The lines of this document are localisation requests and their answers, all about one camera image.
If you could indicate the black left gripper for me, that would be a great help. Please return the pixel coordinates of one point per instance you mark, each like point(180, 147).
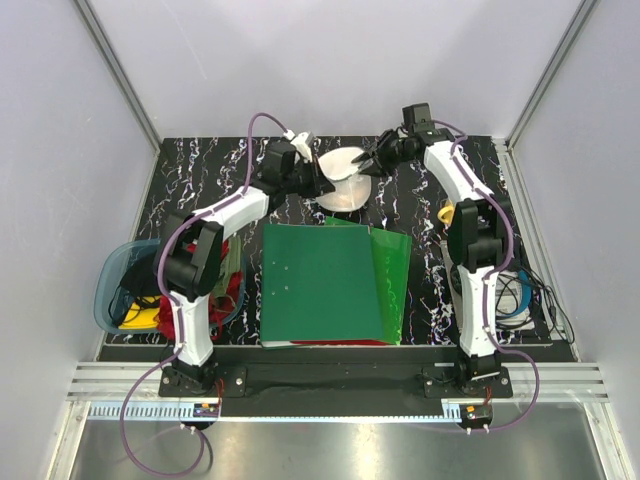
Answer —
point(318, 183)

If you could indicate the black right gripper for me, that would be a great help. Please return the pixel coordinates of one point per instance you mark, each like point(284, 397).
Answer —
point(382, 165)

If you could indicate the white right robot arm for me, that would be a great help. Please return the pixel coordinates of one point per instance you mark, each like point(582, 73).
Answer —
point(480, 238)

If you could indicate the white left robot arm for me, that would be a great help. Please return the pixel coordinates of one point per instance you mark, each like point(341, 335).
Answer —
point(188, 260)

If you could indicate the light green plastic folder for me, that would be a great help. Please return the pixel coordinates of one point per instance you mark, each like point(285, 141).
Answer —
point(392, 285)

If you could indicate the yellow tape roll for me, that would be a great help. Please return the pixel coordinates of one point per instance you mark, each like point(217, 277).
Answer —
point(446, 213)

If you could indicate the olive green garment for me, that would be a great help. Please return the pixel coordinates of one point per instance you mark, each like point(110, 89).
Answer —
point(230, 264)

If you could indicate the red folder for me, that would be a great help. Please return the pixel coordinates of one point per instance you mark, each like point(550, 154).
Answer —
point(338, 343)

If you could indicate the black garment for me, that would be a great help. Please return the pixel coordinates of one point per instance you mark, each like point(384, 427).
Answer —
point(140, 283)

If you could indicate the blue plastic basket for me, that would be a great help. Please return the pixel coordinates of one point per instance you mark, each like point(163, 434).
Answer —
point(111, 302)

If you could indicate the yellow garment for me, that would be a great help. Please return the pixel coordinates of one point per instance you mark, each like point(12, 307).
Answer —
point(142, 314)

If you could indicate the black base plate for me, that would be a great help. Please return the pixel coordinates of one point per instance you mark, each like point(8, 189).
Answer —
point(434, 372)

